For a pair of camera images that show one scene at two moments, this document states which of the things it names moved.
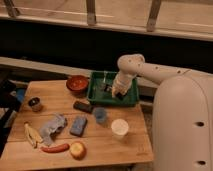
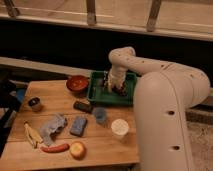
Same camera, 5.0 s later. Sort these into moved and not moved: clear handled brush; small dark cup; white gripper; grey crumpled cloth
Moved: white gripper
Not moved: clear handled brush; grey crumpled cloth; small dark cup
